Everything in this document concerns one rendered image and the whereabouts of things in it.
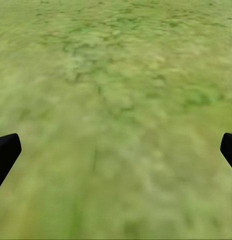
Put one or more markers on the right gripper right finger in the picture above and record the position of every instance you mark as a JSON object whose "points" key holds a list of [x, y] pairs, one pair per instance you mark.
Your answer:
{"points": [[226, 147]]}

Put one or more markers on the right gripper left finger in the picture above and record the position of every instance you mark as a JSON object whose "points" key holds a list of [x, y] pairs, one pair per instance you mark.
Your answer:
{"points": [[10, 149]]}

